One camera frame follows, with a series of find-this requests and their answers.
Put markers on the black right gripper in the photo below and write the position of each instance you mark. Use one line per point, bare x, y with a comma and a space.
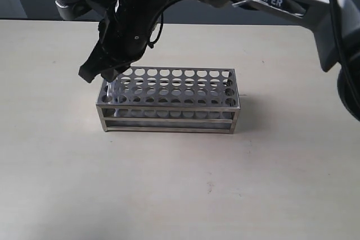
123, 36

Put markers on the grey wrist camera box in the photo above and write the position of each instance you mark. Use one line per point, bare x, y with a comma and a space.
70, 10

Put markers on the stainless steel test tube rack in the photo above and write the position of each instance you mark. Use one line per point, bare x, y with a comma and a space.
164, 99

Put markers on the blue-capped tube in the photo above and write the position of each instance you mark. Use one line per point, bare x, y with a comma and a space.
111, 89

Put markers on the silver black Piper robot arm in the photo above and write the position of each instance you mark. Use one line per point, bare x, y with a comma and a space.
334, 24

